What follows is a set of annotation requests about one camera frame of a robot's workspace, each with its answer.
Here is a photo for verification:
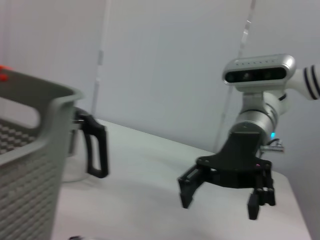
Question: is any glass pitcher black handle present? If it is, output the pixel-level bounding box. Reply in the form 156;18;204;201
59;106;110;184

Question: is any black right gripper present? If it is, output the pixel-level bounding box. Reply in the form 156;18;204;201
177;131;277;221

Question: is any grey perforated storage basket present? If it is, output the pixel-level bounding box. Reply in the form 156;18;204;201
0;71;85;240

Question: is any right gripper cable with plug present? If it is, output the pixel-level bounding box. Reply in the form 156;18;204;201
259;138;286;154

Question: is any orange basket handle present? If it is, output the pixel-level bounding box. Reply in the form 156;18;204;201
0;64;10;82

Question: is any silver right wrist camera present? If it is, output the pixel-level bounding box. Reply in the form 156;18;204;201
221;53;298;94

